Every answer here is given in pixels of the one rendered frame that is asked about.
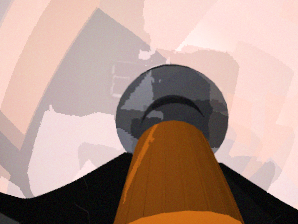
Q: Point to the orange knob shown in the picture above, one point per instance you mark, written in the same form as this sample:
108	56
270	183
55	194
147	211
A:
174	178

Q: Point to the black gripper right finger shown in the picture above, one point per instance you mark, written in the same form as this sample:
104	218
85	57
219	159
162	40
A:
255	204

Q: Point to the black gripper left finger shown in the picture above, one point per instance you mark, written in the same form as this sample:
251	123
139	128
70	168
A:
91	199

